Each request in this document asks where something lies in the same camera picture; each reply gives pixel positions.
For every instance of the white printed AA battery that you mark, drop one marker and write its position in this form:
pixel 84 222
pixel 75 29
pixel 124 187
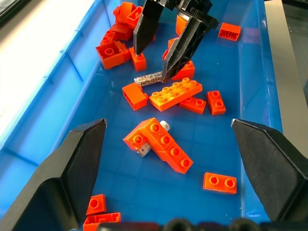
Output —
pixel 146 80

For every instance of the blue plastic bin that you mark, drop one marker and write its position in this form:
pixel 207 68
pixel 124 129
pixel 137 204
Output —
pixel 120 183

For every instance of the orange two-stud building brick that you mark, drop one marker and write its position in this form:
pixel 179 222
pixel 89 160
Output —
pixel 193 104
pixel 216 103
pixel 220 183
pixel 108 37

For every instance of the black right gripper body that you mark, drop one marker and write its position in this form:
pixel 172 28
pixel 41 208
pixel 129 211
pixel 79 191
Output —
pixel 187 6

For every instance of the small orange building brick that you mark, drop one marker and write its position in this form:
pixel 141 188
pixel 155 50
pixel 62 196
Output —
pixel 139 61
pixel 96 204
pixel 135 140

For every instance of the long orange four-stud brick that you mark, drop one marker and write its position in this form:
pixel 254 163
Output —
pixel 168 146

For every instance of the large square orange brick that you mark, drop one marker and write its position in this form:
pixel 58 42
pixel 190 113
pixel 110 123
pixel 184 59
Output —
pixel 110 55

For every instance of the hollow orange building brick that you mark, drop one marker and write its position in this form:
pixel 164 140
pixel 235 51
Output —
pixel 134 98
pixel 134 15
pixel 229 31
pixel 101 221

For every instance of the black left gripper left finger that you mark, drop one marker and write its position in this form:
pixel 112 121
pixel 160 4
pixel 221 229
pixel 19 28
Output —
pixel 50 183

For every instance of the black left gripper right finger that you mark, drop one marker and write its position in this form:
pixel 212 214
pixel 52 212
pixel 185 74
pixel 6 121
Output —
pixel 274 168

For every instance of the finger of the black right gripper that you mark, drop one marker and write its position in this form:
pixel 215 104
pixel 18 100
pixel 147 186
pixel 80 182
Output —
pixel 187 45
pixel 146 29

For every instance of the orange eight-stud building brick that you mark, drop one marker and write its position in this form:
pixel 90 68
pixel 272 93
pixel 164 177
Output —
pixel 175 95

